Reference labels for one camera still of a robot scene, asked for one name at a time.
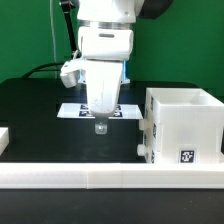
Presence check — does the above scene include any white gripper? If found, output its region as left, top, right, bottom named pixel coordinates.
left=84, top=60, right=123, bottom=135

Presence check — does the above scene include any white front drawer box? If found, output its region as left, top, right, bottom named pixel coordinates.
left=137, top=142, right=156, bottom=164

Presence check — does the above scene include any white drawer box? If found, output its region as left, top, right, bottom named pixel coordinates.
left=139, top=107, right=157, bottom=137
left=137, top=142, right=156, bottom=164

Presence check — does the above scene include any white drawer cabinet frame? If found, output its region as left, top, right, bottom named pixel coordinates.
left=143, top=88, right=224, bottom=164

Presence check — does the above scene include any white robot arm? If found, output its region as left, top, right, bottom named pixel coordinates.
left=77, top=0, right=174, bottom=134

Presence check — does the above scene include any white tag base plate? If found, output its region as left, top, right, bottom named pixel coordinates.
left=57, top=103, right=142, bottom=120

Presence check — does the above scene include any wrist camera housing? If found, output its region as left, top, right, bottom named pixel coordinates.
left=60, top=58, right=86, bottom=88

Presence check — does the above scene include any black cable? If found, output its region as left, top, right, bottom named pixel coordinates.
left=22, top=61, right=73, bottom=79

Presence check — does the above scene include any white left fence wall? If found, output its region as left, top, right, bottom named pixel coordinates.
left=0, top=127, right=9, bottom=156

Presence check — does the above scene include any white fence wall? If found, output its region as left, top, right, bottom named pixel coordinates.
left=0, top=127, right=9, bottom=156
left=0, top=163, right=224, bottom=189

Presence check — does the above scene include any white front fence wall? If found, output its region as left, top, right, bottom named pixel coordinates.
left=0, top=163, right=224, bottom=189

